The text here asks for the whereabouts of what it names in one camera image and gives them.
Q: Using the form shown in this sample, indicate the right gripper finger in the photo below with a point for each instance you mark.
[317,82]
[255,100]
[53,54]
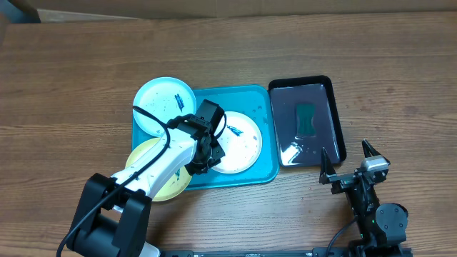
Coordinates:
[327,172]
[368,150]

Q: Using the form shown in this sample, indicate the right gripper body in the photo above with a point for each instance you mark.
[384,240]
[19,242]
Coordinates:
[343,183]

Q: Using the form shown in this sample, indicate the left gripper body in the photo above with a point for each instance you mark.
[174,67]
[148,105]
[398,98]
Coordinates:
[203,161]

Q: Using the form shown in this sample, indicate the white plate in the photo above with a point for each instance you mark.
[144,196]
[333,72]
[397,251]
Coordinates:
[241,139]

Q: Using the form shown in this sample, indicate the green scrubbing sponge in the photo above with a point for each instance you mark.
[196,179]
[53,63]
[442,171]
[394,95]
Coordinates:
[304,120]

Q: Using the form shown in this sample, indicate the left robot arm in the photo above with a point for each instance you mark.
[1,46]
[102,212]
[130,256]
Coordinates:
[112,215]

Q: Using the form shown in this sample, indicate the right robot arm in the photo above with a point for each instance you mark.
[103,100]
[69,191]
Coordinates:
[382,226]

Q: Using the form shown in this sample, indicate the black water tray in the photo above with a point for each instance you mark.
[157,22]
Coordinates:
[285,94]

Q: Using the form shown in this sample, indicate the teal plastic tray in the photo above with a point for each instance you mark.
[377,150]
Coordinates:
[253,101]

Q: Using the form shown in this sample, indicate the yellow plate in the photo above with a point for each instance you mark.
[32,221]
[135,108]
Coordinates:
[174,186]

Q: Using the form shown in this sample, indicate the light blue plate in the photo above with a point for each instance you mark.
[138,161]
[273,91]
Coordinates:
[166,98]

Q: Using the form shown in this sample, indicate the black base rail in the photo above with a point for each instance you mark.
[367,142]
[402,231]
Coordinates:
[315,252]

